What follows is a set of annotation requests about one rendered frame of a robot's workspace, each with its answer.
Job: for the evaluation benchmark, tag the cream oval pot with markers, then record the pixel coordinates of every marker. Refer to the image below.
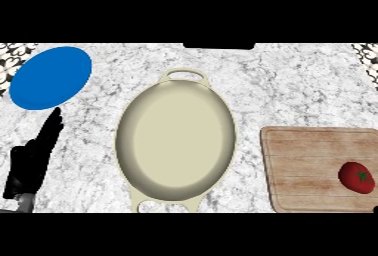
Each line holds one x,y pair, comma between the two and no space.
176,140

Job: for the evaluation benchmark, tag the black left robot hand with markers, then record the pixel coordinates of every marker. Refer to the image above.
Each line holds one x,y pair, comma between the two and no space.
39,150

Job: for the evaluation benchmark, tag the red tomato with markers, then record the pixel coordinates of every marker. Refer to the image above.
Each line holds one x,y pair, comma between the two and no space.
357,177

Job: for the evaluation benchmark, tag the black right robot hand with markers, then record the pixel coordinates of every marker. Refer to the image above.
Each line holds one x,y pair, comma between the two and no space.
376,210

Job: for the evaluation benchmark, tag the wooden cutting board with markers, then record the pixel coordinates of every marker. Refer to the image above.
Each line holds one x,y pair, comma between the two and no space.
315,160

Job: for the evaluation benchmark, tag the blue oval plate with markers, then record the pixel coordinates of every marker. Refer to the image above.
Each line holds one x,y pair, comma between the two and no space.
51,77

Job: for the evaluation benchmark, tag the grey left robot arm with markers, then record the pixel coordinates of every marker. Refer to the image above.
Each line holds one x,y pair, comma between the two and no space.
24,202

